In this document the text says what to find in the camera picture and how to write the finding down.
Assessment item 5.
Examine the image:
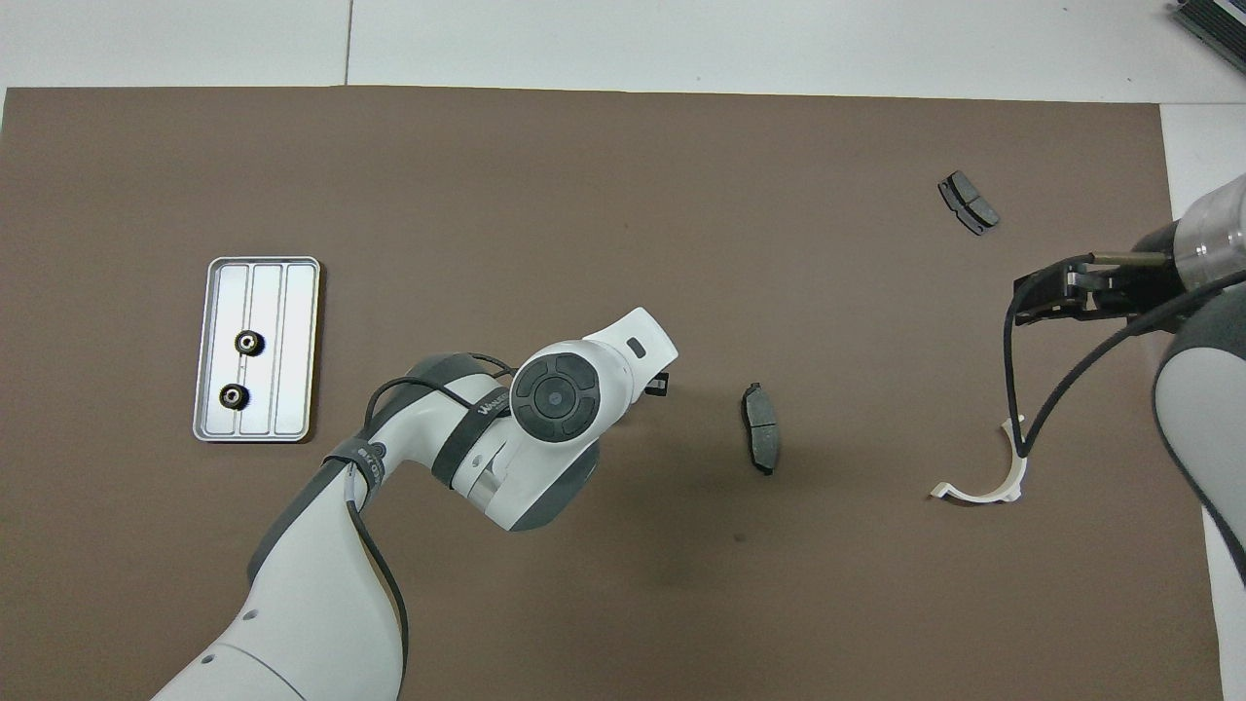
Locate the grey ribbed device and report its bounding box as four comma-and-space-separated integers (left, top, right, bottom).
1171, 0, 1246, 61

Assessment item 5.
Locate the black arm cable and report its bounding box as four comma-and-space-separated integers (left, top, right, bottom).
1005, 251, 1246, 459
343, 352, 517, 701

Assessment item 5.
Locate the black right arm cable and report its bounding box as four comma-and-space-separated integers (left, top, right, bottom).
1005, 251, 1246, 459

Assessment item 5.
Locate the dark grey brake pad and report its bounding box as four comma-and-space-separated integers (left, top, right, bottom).
937, 170, 1001, 237
742, 382, 783, 477

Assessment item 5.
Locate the white curved plastic bracket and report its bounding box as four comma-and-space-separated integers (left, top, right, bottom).
930, 416, 1028, 504

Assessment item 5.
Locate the brown table mat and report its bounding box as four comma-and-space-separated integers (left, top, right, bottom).
0, 86, 1226, 701

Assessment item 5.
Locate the silver metal tray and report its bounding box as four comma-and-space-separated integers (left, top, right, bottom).
192, 256, 322, 444

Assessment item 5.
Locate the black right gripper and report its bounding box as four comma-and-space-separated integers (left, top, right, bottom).
1012, 222, 1185, 338

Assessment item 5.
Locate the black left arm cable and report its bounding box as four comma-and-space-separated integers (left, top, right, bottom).
343, 352, 517, 701

